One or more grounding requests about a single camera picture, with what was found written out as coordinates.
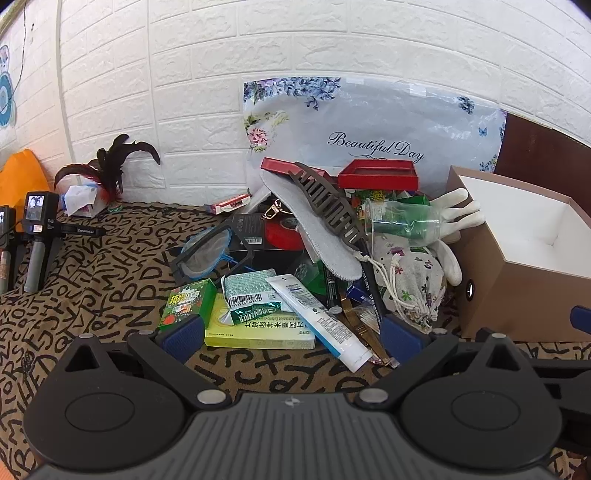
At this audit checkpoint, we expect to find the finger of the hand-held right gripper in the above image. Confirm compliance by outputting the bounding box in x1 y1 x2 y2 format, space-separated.
569 305 591 335
531 357 591 393

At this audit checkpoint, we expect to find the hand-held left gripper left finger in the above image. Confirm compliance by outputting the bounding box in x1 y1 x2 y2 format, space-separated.
62 314 232 408

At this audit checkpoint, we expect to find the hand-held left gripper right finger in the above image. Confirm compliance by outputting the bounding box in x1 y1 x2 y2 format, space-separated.
358 314 536 408

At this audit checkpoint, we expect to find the small green box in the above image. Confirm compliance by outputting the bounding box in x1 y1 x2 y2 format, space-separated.
158 278 218 329

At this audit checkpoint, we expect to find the gold strap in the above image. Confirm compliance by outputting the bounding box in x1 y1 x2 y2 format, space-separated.
339 300 399 368

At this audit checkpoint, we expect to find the brown cardboard box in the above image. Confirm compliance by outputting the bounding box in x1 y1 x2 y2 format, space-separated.
445 165 591 342

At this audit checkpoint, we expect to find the yellow-green medicine box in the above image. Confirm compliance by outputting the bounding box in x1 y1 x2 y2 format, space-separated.
204 293 317 350

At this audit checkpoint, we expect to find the letter-print cloth desktop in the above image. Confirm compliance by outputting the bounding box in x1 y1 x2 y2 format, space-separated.
0 200 591 480

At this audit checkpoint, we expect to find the black pen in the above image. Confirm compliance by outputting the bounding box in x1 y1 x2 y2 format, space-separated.
358 240 386 325

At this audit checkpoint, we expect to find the green-white packet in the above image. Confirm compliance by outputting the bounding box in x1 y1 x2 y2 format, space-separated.
222 269 284 325

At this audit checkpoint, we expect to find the white tube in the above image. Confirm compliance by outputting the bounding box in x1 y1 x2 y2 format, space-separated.
265 274 372 374

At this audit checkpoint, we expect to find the clear plastic cup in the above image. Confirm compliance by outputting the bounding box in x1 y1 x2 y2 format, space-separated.
363 198 441 245

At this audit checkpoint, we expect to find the black box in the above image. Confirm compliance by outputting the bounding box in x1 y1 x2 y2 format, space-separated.
226 212 305 264

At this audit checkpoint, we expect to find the white glove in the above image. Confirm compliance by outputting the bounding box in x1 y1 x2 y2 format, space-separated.
427 188 483 286

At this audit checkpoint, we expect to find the grey insole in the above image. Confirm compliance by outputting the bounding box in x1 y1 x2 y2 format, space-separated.
259 168 363 281

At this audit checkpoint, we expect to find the red and white small box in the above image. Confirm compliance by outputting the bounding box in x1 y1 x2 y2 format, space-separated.
210 193 252 215

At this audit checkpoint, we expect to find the red tape roll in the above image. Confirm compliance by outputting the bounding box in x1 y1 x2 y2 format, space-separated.
264 217 306 251

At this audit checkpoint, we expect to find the brown hair claw clip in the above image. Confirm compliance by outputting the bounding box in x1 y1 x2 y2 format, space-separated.
287 161 366 245

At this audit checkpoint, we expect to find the tissue packet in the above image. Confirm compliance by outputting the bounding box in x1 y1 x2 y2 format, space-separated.
62 184 108 217

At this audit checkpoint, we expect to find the brown wooden board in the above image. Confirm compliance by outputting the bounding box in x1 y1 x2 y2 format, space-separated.
494 111 591 206

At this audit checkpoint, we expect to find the black and red feather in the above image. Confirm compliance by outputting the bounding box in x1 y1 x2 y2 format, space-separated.
54 134 161 204

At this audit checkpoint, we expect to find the red box lid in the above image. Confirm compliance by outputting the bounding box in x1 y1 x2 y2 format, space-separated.
260 157 333 182

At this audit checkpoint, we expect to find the floral plastic bag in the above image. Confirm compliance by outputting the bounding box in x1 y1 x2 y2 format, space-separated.
242 76 508 195

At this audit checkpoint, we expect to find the orange bag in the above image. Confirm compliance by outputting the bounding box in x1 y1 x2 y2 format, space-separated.
0 148 51 206

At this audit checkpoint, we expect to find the floral drawstring pouch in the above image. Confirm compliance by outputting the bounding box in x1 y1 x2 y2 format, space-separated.
372 233 446 333

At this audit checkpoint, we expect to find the action camera on handle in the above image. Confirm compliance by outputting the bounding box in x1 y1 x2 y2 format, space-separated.
0 205 19 292
22 191 106 294

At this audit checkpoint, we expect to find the blue wall sticker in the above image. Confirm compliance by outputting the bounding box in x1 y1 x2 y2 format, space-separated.
0 44 18 132

